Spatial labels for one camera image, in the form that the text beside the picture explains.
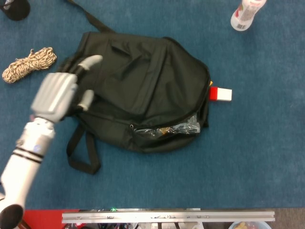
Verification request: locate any beige braided rope bundle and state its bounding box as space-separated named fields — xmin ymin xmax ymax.
xmin=1 ymin=47 xmax=57 ymax=83

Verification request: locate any aluminium profile rail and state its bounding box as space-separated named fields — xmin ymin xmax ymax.
xmin=61 ymin=210 xmax=276 ymax=224

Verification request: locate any clear plastic drink bottle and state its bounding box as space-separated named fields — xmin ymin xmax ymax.
xmin=230 ymin=0 xmax=267 ymax=31

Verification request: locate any black fabric backpack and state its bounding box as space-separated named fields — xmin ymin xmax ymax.
xmin=57 ymin=0 xmax=212 ymax=175

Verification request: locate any blue felt table cover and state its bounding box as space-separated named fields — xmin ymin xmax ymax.
xmin=0 ymin=0 xmax=305 ymax=210

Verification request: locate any clear plastic bag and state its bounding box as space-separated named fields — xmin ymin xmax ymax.
xmin=134 ymin=114 xmax=201 ymax=138

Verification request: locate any black mesh pen holder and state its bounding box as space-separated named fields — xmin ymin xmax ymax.
xmin=0 ymin=0 xmax=31 ymax=21

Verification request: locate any red and white block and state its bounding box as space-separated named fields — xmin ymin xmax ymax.
xmin=209 ymin=86 xmax=233 ymax=102

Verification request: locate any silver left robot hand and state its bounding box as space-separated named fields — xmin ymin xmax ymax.
xmin=30 ymin=54 xmax=103 ymax=124

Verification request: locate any red panel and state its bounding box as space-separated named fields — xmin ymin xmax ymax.
xmin=22 ymin=209 xmax=81 ymax=229

